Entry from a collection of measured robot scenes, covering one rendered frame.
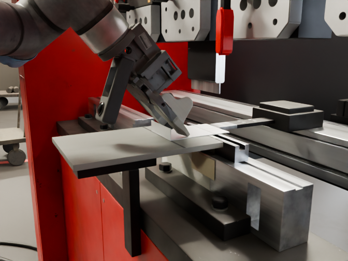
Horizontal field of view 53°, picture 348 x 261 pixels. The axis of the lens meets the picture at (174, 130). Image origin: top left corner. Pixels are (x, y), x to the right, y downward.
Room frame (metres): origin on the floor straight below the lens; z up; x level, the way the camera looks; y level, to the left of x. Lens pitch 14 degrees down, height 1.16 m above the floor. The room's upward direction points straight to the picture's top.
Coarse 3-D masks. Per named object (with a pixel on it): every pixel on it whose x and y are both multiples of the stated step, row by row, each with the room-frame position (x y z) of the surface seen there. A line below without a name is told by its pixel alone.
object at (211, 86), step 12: (192, 48) 0.70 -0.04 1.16; (204, 48) 0.67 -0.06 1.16; (192, 60) 0.70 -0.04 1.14; (204, 60) 0.66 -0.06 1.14; (216, 60) 0.63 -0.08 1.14; (192, 72) 0.70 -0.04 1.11; (204, 72) 0.66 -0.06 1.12; (216, 72) 0.63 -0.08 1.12; (192, 84) 0.72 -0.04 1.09; (204, 84) 0.68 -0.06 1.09; (216, 84) 0.64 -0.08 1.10
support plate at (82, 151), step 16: (128, 128) 0.70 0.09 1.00; (144, 128) 0.70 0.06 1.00; (64, 144) 0.57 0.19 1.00; (80, 144) 0.57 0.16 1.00; (96, 144) 0.57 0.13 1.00; (112, 144) 0.57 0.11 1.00; (128, 144) 0.57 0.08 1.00; (144, 144) 0.57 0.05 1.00; (160, 144) 0.57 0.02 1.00; (176, 144) 0.57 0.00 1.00; (192, 144) 0.57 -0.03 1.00; (208, 144) 0.58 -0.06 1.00; (80, 160) 0.49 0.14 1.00; (96, 160) 0.49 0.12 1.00; (112, 160) 0.50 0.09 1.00; (128, 160) 0.51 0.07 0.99
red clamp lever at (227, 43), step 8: (224, 0) 0.50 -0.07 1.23; (224, 8) 0.50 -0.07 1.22; (216, 16) 0.51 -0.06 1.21; (224, 16) 0.50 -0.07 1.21; (232, 16) 0.51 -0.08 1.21; (216, 24) 0.51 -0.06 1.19; (224, 24) 0.50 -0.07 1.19; (232, 24) 0.50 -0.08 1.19; (216, 32) 0.51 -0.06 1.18; (224, 32) 0.50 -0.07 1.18; (232, 32) 0.51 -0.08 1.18; (216, 40) 0.51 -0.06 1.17; (224, 40) 0.50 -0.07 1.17; (232, 40) 0.51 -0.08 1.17; (216, 48) 0.51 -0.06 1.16; (224, 48) 0.50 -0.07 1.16; (232, 48) 0.51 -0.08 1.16
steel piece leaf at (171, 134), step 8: (152, 128) 0.67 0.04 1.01; (160, 128) 0.64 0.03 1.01; (168, 128) 0.61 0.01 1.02; (192, 128) 0.69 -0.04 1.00; (200, 128) 0.69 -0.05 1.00; (168, 136) 0.61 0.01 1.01; (176, 136) 0.62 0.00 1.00; (184, 136) 0.62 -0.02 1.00; (192, 136) 0.62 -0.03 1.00; (200, 136) 0.63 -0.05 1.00
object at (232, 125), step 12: (264, 108) 0.81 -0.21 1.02; (276, 108) 0.77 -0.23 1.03; (288, 108) 0.74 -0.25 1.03; (300, 108) 0.76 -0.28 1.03; (312, 108) 0.77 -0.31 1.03; (240, 120) 0.76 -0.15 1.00; (252, 120) 0.76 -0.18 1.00; (264, 120) 0.76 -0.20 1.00; (276, 120) 0.76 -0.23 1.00; (288, 120) 0.73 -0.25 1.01; (300, 120) 0.74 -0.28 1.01; (312, 120) 0.76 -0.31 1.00
